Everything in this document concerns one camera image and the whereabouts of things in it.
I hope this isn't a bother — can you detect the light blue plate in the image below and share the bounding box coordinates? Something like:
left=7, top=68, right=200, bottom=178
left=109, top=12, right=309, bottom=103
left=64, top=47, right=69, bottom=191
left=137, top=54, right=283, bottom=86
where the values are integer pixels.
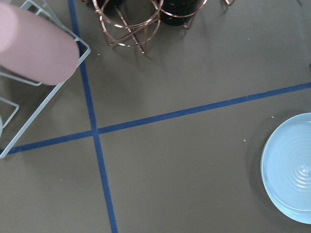
left=260, top=113, right=311, bottom=224

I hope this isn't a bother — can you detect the dark wine bottle left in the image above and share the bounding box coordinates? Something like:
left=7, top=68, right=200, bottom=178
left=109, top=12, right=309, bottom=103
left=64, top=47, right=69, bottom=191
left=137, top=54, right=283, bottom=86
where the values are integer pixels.
left=160, top=0, right=202, bottom=26

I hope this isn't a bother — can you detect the pink cup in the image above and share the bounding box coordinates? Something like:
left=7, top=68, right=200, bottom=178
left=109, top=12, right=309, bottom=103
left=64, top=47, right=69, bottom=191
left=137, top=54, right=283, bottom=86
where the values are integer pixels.
left=0, top=2, right=80, bottom=85

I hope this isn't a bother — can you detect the copper wire bottle rack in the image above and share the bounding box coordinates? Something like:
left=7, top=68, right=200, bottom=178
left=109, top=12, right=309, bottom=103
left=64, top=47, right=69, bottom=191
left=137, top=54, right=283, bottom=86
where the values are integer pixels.
left=81, top=0, right=236, bottom=55

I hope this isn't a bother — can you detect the white wire dish rack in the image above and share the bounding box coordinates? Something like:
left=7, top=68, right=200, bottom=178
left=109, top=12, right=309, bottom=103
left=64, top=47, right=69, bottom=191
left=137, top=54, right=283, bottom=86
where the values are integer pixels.
left=0, top=0, right=91, bottom=159

